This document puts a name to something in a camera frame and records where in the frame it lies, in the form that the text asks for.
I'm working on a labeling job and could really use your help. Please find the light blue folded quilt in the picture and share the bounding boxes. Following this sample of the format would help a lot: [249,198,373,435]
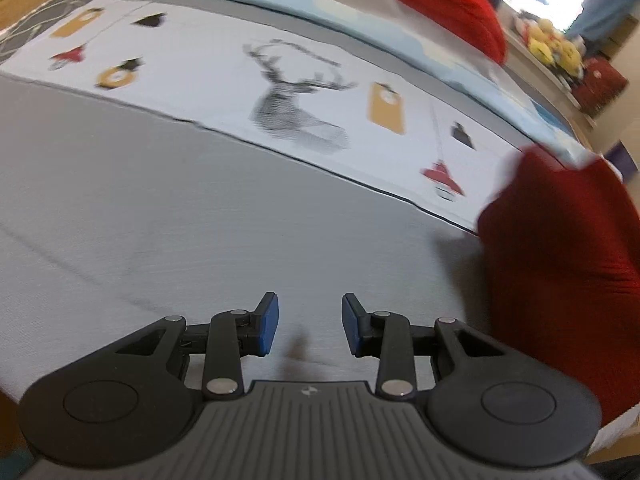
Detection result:
[132,0,592,167]

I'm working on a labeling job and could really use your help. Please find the grey printed bed sheet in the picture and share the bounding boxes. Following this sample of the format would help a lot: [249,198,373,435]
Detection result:
[0,0,632,467]

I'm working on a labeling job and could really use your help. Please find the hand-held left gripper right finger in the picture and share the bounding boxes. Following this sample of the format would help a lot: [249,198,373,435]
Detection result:
[341,292,507,401]

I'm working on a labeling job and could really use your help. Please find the blue curtain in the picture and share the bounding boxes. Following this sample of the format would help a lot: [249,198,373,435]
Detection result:
[564,0,640,57]

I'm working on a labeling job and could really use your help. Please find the purple box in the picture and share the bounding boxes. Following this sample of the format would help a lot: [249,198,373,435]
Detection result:
[607,142,640,182]

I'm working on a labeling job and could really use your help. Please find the red bag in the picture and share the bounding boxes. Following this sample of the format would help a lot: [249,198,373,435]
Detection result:
[572,57,629,117]

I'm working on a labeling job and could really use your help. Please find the dark red sweater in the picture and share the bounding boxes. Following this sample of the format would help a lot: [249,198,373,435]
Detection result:
[475,146,640,427]

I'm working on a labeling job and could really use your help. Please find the yellow plush toys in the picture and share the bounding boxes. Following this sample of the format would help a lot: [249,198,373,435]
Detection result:
[519,16,584,74]

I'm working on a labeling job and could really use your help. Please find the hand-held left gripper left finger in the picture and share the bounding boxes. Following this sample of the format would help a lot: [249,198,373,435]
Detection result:
[115,291,280,401]

